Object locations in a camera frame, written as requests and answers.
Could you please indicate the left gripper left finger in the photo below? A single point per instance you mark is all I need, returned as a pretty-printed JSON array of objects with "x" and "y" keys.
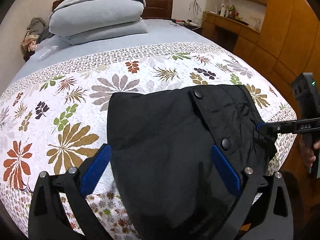
[{"x": 92, "y": 169}]

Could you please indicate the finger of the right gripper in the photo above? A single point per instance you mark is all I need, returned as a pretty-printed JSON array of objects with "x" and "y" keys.
[{"x": 262, "y": 127}]

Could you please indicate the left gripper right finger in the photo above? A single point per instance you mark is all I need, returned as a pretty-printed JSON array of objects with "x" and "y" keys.
[{"x": 228, "y": 174}]

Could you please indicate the black pants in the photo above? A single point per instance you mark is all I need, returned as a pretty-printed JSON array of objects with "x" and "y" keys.
[{"x": 161, "y": 144}]

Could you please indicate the right hand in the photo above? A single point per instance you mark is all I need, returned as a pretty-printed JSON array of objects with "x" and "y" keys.
[{"x": 307, "y": 153}]

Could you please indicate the wooden wardrobe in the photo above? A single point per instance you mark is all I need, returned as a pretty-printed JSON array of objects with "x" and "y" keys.
[{"x": 287, "y": 45}]

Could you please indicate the floral quilted bedspread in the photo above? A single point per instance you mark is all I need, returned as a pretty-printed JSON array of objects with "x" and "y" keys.
[{"x": 56, "y": 117}]

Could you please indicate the wooden desk cabinet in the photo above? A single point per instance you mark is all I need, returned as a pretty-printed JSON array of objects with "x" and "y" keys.
[{"x": 228, "y": 33}]

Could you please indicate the dark wooden nightstand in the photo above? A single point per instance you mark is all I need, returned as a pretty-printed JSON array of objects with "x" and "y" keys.
[{"x": 189, "y": 25}]

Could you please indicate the light blue bed sheet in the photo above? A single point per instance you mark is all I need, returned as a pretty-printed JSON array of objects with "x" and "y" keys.
[{"x": 159, "y": 32}]

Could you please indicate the clear plastic bag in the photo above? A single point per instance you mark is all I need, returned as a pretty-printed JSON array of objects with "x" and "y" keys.
[{"x": 49, "y": 47}]

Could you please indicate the crumpled clothes pile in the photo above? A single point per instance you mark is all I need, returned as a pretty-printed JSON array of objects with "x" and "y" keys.
[{"x": 37, "y": 31}]

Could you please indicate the grey pillow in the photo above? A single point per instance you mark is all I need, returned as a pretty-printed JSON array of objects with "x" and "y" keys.
[{"x": 104, "y": 33}]

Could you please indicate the folded grey duvet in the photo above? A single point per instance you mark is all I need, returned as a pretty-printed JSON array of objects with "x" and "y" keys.
[{"x": 72, "y": 17}]

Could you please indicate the dark wooden headboard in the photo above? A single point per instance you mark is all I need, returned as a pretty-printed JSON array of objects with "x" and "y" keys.
[{"x": 155, "y": 2}]

